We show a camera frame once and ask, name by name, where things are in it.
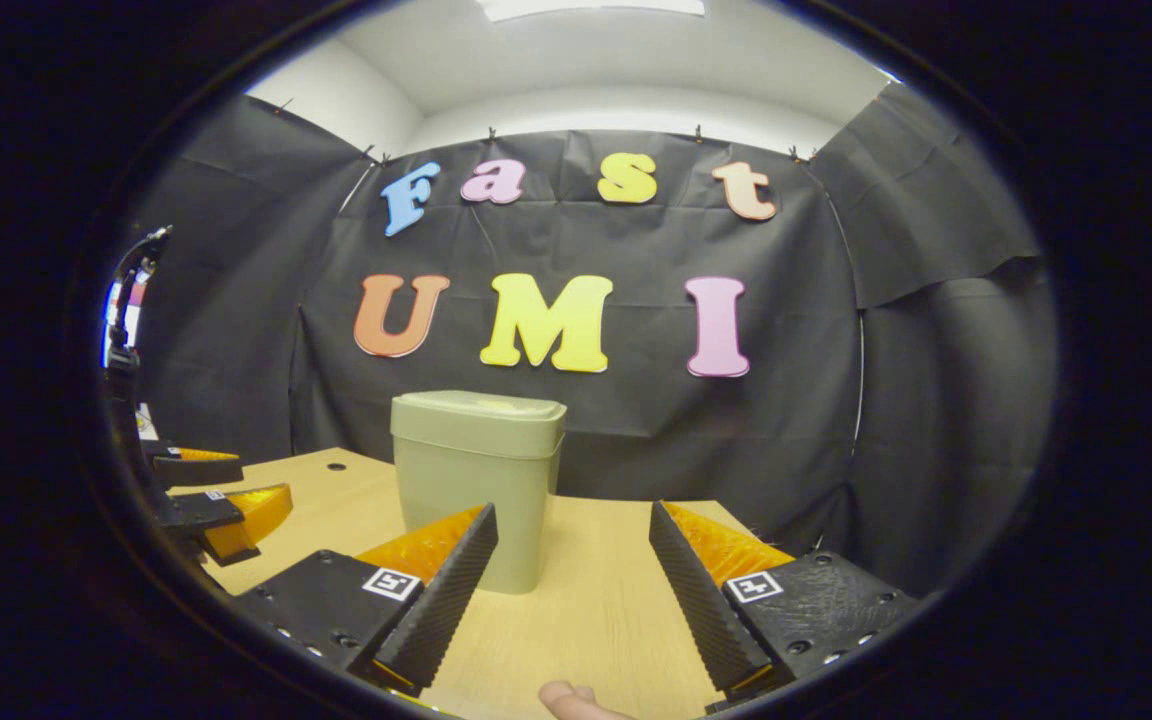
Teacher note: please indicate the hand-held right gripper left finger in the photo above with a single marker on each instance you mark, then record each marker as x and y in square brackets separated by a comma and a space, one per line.
[446, 600]

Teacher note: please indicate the black backdrop cloth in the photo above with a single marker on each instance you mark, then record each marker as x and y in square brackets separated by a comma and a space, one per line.
[796, 400]

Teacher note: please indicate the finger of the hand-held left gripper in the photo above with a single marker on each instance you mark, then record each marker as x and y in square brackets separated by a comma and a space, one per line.
[198, 510]
[196, 470]

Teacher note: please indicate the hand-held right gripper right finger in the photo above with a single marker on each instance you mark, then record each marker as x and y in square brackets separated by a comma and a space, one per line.
[701, 610]

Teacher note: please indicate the wooden desktop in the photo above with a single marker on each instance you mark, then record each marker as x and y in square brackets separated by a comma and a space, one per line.
[596, 600]

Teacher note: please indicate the green desktop garbage bin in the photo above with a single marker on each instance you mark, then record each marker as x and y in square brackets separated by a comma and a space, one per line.
[476, 480]

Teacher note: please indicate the computer monitor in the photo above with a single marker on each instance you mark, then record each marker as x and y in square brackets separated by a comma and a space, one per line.
[133, 302]

